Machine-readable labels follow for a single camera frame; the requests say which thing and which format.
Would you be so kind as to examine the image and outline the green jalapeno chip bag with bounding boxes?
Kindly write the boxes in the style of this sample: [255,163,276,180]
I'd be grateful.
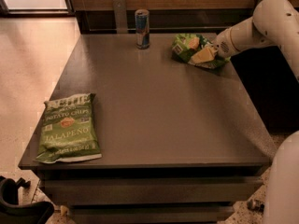
[36,93,102,164]

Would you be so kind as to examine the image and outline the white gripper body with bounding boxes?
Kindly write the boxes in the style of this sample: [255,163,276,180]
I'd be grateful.
[213,27,249,58]

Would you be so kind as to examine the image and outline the black chair base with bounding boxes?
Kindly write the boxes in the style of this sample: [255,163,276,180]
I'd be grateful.
[0,175,55,224]

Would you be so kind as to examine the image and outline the green rice chip bag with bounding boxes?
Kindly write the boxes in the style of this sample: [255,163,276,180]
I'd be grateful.
[172,34,230,69]

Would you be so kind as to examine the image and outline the grey drawer cabinet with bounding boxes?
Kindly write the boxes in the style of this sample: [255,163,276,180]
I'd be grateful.
[20,34,275,224]

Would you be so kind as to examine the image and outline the left metal bracket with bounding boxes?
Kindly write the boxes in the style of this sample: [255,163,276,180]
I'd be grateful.
[113,0,128,34]

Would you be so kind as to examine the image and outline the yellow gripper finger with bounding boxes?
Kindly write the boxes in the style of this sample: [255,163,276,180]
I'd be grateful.
[190,47,217,64]

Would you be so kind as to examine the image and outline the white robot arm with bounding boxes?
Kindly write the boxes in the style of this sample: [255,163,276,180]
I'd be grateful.
[191,0,299,224]

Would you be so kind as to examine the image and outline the black white striped stick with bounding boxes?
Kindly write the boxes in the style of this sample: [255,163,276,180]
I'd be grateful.
[247,199,264,212]

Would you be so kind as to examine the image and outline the blue silver drink can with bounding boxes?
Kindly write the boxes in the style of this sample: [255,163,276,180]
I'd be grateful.
[135,9,150,49]

